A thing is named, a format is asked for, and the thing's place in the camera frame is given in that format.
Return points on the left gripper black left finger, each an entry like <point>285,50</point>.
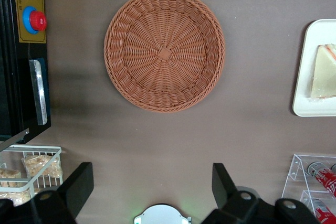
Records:
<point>78,182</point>

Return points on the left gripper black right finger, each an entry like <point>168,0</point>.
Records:
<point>220,182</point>

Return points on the triangular sandwich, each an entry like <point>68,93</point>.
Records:
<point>324,77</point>

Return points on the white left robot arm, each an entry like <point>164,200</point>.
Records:
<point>162,216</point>

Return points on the brown wicker basket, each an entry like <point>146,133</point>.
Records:
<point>164,53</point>

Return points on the beige plastic tray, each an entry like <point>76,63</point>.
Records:
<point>304,64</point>

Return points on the bagged fried snack pack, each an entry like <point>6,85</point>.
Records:
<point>42,166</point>
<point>10,174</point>
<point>18,196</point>

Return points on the clear acrylic bottle rack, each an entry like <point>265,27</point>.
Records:
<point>296,166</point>

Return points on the grey metal bar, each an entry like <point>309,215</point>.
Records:
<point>13,140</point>

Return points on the red cola bottle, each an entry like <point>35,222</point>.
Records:
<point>324,179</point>
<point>324,212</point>

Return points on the black machine with yellow panel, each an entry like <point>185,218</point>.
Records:
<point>15,90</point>

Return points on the red emergency stop button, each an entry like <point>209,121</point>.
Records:
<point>38,20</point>

